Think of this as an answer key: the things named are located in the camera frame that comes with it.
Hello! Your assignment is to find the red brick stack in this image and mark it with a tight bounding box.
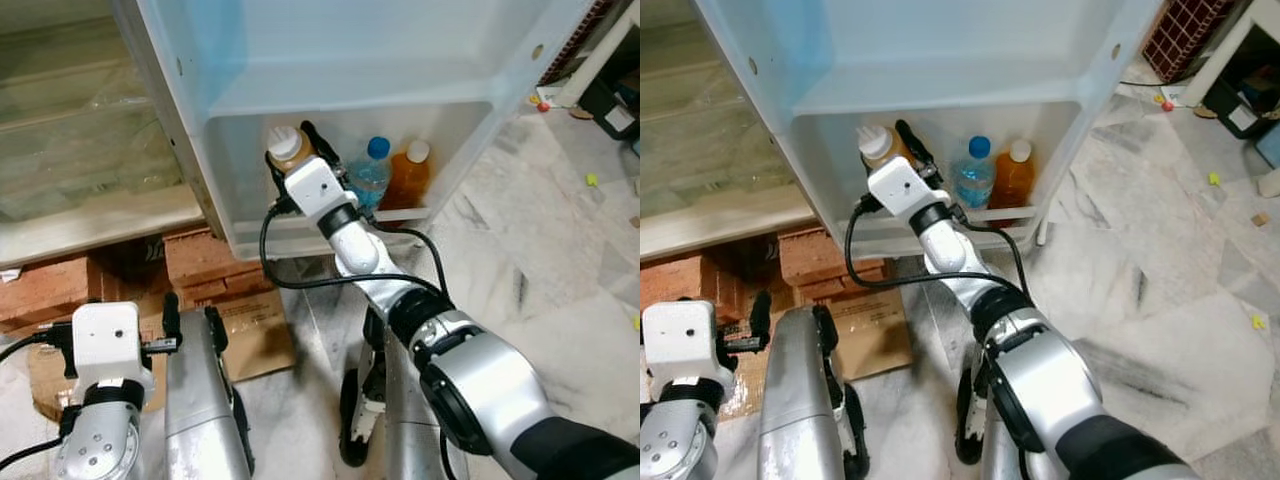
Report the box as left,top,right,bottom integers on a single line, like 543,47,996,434
640,254,743,309
0,254,103,333
777,227,843,293
162,227,243,303

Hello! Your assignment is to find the pale blue fridge door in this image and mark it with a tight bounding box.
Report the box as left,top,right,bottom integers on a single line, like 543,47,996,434
108,0,603,263
693,0,1168,261

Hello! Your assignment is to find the water bottle blue cap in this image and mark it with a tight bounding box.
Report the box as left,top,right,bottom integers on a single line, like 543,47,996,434
949,134,997,211
348,136,394,214

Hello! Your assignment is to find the white furniture frame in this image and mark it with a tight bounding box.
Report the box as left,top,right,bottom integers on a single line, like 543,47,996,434
1178,0,1280,109
553,0,641,109

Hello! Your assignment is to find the orange drink bottle white cap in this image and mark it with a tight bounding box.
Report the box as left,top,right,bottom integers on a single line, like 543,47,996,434
264,124,317,176
991,138,1037,213
385,139,434,212
856,124,907,173

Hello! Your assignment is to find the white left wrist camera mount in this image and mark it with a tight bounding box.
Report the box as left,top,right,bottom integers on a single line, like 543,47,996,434
641,299,725,389
72,301,155,389

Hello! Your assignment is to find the red lattice panel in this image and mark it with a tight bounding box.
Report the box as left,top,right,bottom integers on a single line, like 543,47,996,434
1140,0,1239,86
538,0,619,89

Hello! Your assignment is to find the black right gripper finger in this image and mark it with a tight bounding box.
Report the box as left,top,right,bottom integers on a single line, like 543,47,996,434
299,119,348,175
892,117,944,186

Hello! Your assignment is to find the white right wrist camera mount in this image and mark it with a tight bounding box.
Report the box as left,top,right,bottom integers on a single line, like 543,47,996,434
866,156,943,221
284,156,353,223

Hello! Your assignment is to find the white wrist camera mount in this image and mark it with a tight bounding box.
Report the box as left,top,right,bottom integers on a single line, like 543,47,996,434
641,299,725,389
284,156,353,223
866,156,943,221
72,301,155,389

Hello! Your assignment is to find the black box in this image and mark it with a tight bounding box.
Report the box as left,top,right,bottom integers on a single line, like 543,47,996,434
578,68,641,143

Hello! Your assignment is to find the silver left robot leg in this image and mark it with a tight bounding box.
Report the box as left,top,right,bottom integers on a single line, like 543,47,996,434
163,305,257,480
755,303,873,480

